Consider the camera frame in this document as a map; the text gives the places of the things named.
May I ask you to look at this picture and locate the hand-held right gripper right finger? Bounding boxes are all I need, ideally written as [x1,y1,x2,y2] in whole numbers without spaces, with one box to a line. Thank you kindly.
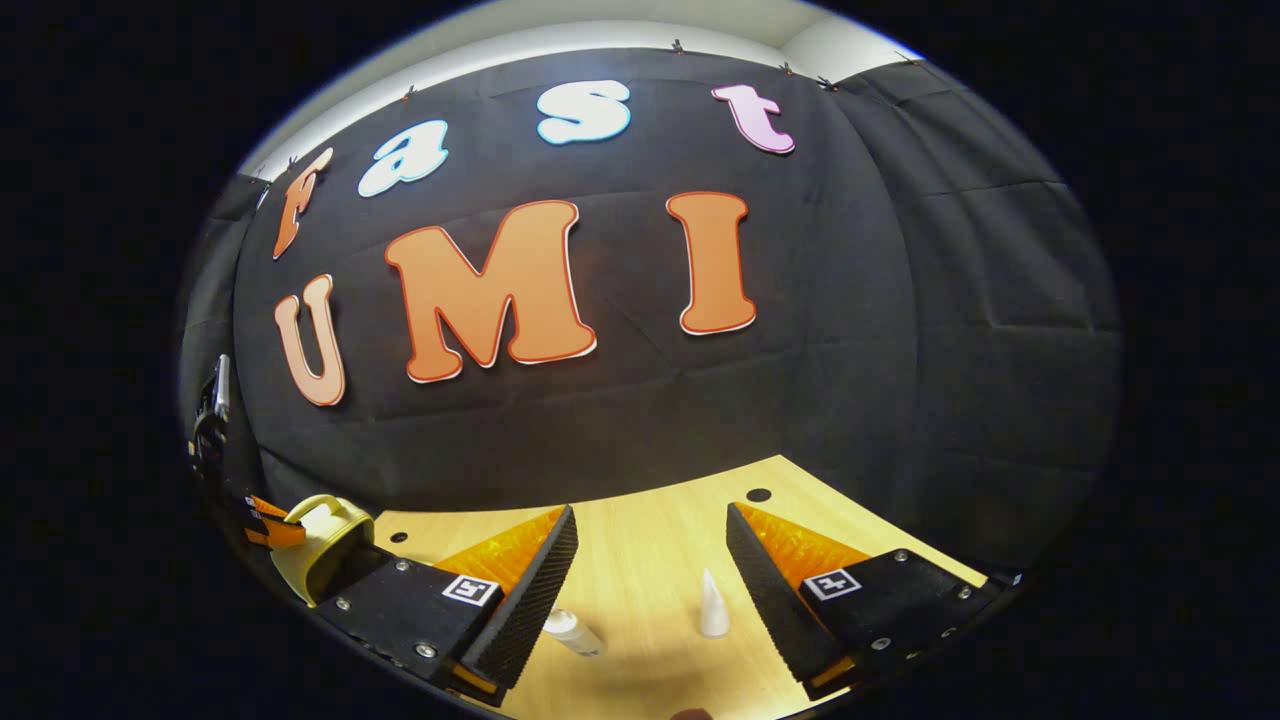
[725,502,986,701]

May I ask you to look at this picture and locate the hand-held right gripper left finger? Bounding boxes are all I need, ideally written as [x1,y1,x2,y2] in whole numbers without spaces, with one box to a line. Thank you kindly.
[318,505,580,707]

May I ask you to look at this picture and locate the white pump bottle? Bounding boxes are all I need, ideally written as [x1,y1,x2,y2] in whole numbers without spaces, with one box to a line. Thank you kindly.
[545,610,607,659]

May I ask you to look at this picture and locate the black backdrop cloth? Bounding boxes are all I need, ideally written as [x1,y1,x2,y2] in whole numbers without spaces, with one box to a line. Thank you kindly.
[178,45,1121,571]

